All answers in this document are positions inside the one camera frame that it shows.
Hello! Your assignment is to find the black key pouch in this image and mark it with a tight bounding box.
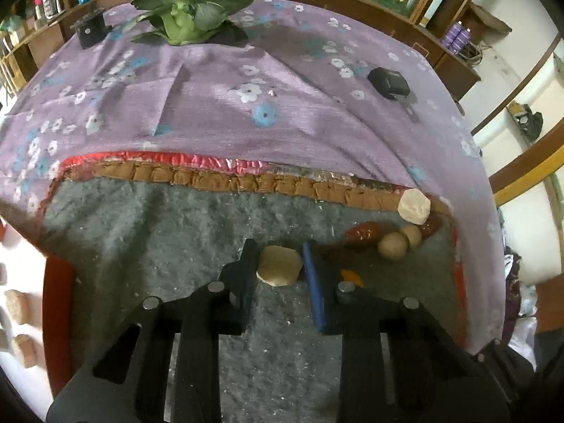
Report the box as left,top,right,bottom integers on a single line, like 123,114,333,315
368,67,418,119

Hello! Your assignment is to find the green bok choy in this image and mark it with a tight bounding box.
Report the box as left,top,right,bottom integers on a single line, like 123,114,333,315
130,0,256,47

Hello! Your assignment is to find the white rolled poster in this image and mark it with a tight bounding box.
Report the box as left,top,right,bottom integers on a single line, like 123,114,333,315
418,0,454,27

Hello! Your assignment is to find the black square box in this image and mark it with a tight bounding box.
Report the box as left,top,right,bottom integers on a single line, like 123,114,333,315
70,9,109,49

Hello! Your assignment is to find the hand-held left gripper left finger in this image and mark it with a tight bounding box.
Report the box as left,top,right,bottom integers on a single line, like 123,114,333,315
46,238,260,423

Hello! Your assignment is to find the purple floral cloth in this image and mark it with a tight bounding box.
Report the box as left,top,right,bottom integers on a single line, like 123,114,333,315
0,0,505,353

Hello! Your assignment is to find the white plastic bag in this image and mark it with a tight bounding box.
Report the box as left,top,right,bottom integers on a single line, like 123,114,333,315
513,313,538,362

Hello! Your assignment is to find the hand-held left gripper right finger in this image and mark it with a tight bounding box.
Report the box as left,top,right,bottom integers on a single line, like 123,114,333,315
302,240,514,423

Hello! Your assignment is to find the grey felt mat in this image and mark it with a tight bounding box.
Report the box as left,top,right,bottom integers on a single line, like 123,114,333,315
33,150,468,423

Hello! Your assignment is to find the red date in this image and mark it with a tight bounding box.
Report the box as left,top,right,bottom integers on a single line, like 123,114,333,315
344,222,384,247
418,214,443,236

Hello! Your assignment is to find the brown longan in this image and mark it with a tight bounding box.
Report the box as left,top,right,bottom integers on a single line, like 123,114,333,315
402,225,423,250
378,231,410,260

